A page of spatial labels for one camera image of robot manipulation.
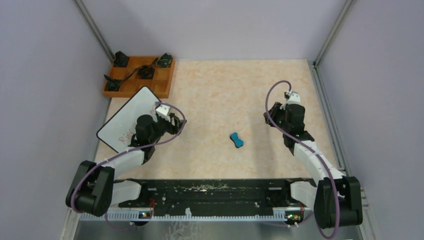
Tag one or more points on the aluminium frame rail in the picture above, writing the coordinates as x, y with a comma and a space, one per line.
366, 229

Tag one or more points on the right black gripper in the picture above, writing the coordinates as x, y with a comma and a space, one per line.
275, 110

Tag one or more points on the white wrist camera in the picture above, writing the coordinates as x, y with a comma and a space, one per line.
292, 97
163, 111

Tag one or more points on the black part tray centre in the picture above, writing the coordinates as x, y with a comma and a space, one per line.
146, 72

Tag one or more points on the black part tray lower left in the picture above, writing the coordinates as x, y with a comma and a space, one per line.
112, 84

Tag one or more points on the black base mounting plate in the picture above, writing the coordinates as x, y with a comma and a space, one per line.
228, 198

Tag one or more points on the orange compartment tray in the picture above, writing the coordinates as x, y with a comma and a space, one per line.
160, 85

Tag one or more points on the black part tray top right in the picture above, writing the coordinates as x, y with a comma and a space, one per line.
164, 61

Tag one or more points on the white whiteboard black frame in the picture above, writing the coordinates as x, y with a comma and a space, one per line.
119, 129

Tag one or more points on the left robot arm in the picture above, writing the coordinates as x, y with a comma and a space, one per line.
93, 188

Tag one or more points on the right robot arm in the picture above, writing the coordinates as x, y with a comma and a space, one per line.
336, 197

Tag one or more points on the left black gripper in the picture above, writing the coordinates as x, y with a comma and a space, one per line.
174, 129

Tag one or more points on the blue whiteboard eraser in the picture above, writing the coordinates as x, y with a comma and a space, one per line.
234, 137

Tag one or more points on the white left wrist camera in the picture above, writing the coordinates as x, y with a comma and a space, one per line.
163, 111

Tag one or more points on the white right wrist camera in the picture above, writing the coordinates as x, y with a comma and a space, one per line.
292, 97

